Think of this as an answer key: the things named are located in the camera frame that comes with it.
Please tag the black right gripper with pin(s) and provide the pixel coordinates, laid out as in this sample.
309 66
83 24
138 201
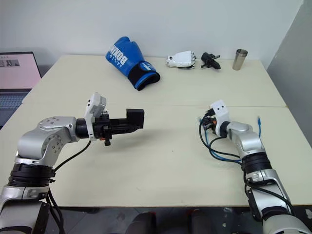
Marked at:
210 124

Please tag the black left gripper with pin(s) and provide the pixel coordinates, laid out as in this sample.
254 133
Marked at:
101 126

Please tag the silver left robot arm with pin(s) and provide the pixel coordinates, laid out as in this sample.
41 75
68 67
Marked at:
36 143

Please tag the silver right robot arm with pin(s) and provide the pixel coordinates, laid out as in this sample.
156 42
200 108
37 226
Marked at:
253 151

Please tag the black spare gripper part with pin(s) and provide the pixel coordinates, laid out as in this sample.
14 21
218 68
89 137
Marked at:
210 59

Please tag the white robotic hand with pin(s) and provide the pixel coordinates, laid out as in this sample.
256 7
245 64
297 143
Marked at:
181 59

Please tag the metal cup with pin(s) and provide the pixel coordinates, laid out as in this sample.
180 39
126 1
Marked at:
240 59

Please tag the blue boxing glove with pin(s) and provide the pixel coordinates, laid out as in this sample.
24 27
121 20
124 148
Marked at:
131 61

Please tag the open laptop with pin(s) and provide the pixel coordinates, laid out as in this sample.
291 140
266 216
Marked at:
14 75

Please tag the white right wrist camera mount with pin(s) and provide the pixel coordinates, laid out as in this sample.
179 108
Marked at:
220 111

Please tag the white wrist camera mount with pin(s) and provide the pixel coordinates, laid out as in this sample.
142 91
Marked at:
220 111
95 104

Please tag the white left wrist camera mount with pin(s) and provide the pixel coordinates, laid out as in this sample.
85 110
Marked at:
95 104

